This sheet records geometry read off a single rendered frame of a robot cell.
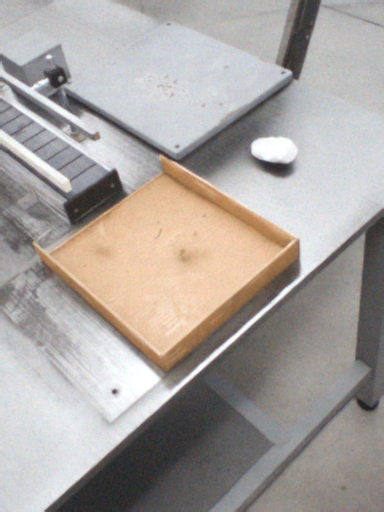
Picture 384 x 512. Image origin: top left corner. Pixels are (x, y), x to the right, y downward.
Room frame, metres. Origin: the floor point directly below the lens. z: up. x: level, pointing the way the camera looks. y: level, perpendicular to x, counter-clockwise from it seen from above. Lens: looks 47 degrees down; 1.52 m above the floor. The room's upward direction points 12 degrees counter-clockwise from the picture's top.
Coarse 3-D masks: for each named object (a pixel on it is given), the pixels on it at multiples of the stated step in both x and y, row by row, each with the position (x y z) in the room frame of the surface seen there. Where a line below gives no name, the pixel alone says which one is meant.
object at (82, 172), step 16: (0, 112) 1.05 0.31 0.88; (16, 112) 1.04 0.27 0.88; (0, 128) 0.99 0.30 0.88; (16, 128) 0.98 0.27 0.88; (32, 128) 0.97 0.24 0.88; (0, 144) 0.95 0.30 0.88; (32, 144) 0.93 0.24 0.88; (48, 144) 0.92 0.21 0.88; (64, 144) 0.91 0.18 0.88; (48, 160) 0.87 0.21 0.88; (64, 160) 0.86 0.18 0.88; (80, 160) 0.85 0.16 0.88; (80, 176) 0.81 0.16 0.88; (96, 176) 0.80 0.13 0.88; (64, 192) 0.78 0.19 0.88; (80, 192) 0.77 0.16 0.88
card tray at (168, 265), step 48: (144, 192) 0.79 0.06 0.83; (192, 192) 0.77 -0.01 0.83; (96, 240) 0.71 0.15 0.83; (144, 240) 0.68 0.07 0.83; (192, 240) 0.66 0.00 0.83; (240, 240) 0.64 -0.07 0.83; (288, 240) 0.60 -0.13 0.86; (96, 288) 0.61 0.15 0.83; (144, 288) 0.59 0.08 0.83; (192, 288) 0.57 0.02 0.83; (240, 288) 0.52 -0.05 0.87; (144, 336) 0.51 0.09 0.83; (192, 336) 0.47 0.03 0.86
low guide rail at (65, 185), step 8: (0, 136) 0.92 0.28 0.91; (8, 136) 0.91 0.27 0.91; (8, 144) 0.90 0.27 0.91; (16, 144) 0.88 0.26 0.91; (16, 152) 0.88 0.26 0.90; (24, 152) 0.86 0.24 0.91; (24, 160) 0.86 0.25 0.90; (32, 160) 0.83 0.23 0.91; (40, 160) 0.83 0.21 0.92; (40, 168) 0.81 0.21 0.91; (48, 168) 0.80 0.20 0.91; (48, 176) 0.80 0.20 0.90; (56, 176) 0.78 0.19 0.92; (64, 176) 0.78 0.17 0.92; (56, 184) 0.78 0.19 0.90; (64, 184) 0.76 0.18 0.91
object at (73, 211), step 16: (0, 96) 1.11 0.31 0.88; (32, 112) 1.03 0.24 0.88; (48, 128) 0.97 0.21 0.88; (80, 144) 0.90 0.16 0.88; (0, 160) 0.93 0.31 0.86; (16, 160) 0.89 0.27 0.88; (96, 160) 0.85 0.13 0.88; (16, 176) 0.89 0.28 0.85; (32, 176) 0.84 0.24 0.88; (112, 176) 0.81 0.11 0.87; (48, 192) 0.79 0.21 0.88; (96, 192) 0.79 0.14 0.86; (112, 192) 0.80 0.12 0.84; (64, 208) 0.75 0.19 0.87; (80, 208) 0.77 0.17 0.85; (96, 208) 0.78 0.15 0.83
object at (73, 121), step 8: (0, 72) 1.04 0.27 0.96; (8, 80) 1.01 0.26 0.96; (16, 80) 1.00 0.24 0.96; (16, 88) 0.99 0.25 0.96; (24, 88) 0.97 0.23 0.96; (32, 96) 0.94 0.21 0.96; (40, 96) 0.94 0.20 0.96; (40, 104) 0.92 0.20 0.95; (48, 104) 0.91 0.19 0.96; (56, 112) 0.88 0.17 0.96; (64, 112) 0.87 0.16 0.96; (64, 120) 0.87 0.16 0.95; (72, 120) 0.85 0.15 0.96; (80, 120) 0.84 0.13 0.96; (80, 128) 0.83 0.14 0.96; (88, 128) 0.82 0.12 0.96; (88, 136) 0.81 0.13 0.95; (96, 136) 0.80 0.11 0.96
